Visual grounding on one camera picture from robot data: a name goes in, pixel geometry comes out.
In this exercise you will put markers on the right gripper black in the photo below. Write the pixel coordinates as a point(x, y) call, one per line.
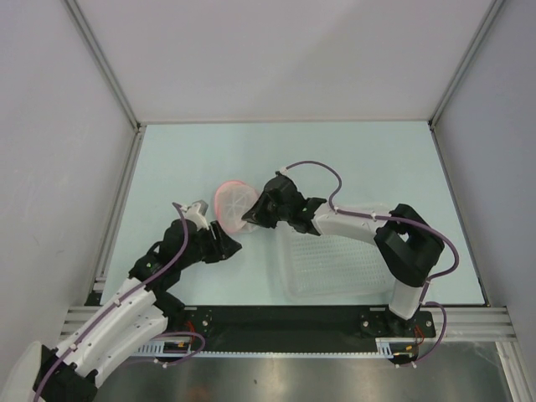
point(257, 214)

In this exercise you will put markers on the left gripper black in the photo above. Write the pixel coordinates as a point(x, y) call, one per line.
point(226, 244)

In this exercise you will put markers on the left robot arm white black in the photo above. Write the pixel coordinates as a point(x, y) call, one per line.
point(141, 310)

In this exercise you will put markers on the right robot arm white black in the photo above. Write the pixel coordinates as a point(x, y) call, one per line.
point(409, 246)

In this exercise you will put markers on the white perforated plastic tray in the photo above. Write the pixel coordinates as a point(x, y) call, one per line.
point(329, 267)

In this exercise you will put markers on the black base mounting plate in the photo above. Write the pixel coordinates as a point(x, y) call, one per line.
point(222, 325)

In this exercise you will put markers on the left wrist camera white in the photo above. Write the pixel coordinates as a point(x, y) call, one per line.
point(196, 213)

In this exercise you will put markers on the white slotted cable duct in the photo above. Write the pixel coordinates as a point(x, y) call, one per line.
point(176, 348)

